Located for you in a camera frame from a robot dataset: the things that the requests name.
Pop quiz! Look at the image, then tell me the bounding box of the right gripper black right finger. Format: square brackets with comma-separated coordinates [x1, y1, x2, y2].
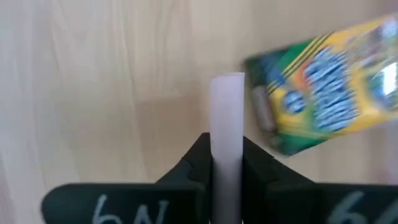
[242, 135, 398, 224]

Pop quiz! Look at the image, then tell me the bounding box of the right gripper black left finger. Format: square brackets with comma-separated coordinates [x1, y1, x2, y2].
[41, 132, 214, 224]

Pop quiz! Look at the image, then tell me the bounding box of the pale pink sticky note pad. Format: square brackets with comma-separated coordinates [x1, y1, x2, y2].
[209, 72, 246, 224]

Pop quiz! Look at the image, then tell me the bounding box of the yellow green crayon box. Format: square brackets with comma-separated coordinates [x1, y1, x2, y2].
[243, 15, 398, 157]

